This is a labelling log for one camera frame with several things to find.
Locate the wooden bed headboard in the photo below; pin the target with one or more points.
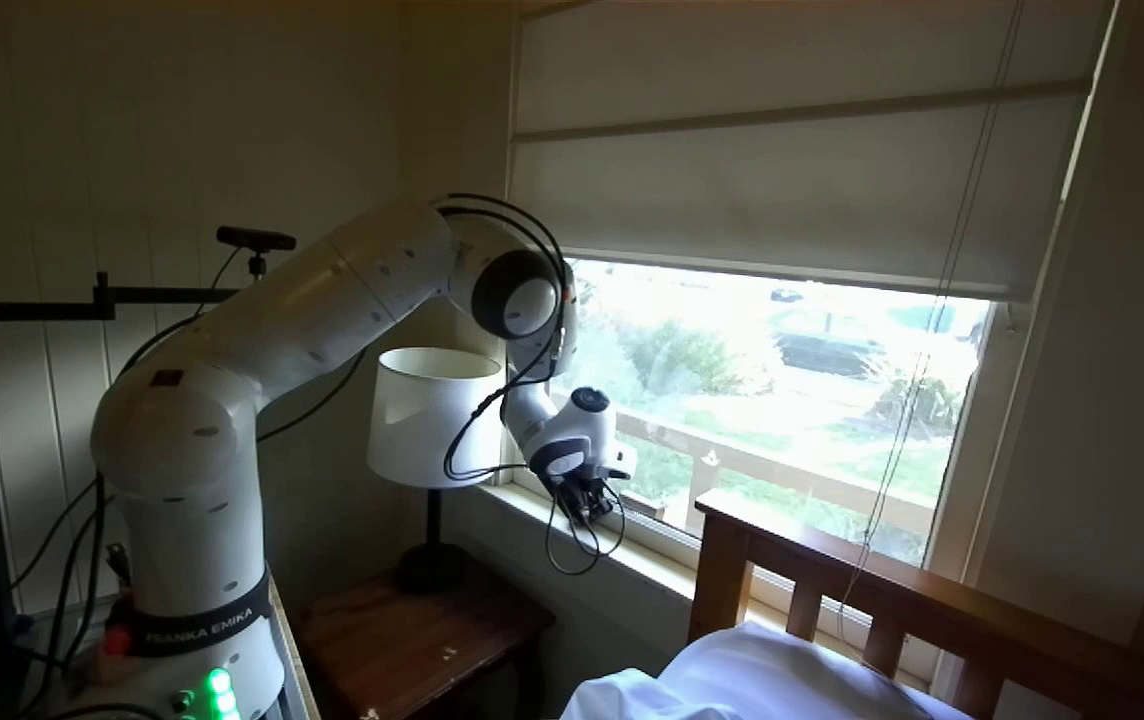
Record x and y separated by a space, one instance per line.
988 637

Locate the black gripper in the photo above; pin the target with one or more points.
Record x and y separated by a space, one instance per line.
587 498

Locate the white lamp shade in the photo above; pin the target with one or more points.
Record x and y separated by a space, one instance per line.
424 416

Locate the beige roller blind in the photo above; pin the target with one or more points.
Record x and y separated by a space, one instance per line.
885 141

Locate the window frame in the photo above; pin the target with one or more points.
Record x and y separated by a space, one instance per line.
825 407

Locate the black lamp base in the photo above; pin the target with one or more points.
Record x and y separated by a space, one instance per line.
435 561

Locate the white pillow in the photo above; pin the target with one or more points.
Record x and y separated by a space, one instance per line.
754 675

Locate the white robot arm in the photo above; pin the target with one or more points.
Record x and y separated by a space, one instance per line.
175 437

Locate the wooden nightstand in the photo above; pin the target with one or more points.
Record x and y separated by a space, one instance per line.
462 653

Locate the robot base with lights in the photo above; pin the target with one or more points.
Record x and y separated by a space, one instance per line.
235 679

